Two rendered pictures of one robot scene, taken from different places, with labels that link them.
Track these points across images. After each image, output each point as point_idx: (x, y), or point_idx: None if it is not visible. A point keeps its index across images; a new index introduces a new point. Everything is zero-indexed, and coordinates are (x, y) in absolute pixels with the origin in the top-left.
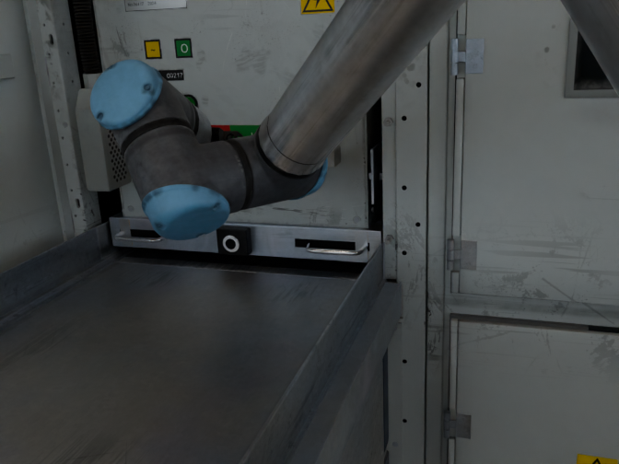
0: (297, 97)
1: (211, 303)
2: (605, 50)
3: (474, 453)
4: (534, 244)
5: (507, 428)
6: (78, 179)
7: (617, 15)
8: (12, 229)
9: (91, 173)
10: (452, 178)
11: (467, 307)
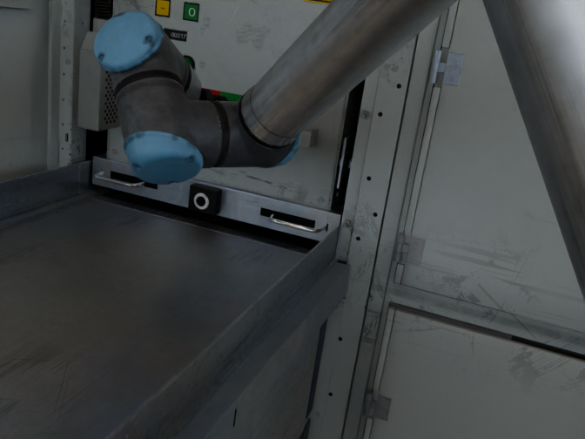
0: (281, 72)
1: (171, 251)
2: (510, 65)
3: (388, 435)
4: (476, 252)
5: (421, 417)
6: (71, 116)
7: (521, 38)
8: (1, 150)
9: (84, 111)
10: (413, 177)
11: (406, 299)
